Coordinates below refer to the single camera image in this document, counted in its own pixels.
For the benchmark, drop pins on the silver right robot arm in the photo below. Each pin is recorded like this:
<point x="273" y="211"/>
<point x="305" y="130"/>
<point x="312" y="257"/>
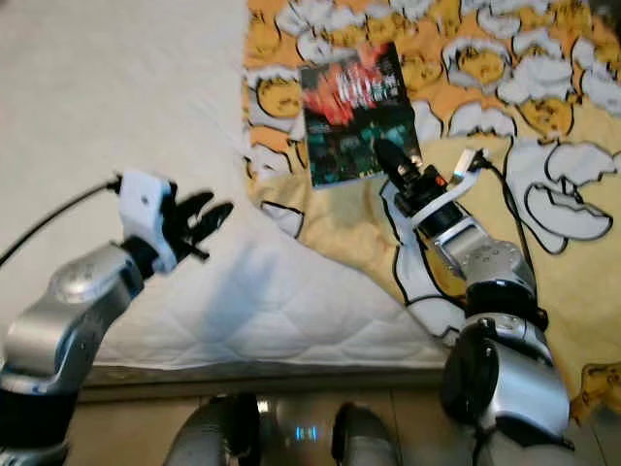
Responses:
<point x="495" y="262"/>

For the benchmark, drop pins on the robot right leg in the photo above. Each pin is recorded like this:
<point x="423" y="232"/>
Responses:
<point x="364" y="442"/>

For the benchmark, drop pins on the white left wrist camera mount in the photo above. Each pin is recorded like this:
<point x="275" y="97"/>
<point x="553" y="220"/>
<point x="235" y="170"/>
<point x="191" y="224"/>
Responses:
<point x="144" y="218"/>

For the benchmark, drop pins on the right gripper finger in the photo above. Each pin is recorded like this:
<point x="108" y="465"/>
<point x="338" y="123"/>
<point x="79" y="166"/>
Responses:
<point x="394" y="163"/>

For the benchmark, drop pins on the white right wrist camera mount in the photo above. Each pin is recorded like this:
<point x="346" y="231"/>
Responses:
<point x="468" y="163"/>

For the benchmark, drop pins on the white quilted mattress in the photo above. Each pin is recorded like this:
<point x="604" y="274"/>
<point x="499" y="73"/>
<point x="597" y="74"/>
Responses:
<point x="136" y="97"/>

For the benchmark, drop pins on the silver robot waist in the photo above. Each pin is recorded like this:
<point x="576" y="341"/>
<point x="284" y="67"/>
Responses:
<point x="296" y="432"/>

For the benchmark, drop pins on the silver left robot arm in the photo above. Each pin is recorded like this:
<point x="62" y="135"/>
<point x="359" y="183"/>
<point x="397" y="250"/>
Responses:
<point x="68" y="320"/>

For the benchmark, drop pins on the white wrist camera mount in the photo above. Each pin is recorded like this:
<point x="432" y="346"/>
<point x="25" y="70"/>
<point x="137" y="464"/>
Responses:
<point x="468" y="163"/>
<point x="144" y="218"/>

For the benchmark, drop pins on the orange cartoon print blanket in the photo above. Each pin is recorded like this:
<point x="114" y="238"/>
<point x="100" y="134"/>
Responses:
<point x="524" y="58"/>

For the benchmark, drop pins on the dark book with red print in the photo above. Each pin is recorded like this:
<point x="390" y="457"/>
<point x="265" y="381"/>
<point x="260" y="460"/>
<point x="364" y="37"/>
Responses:
<point x="354" y="116"/>

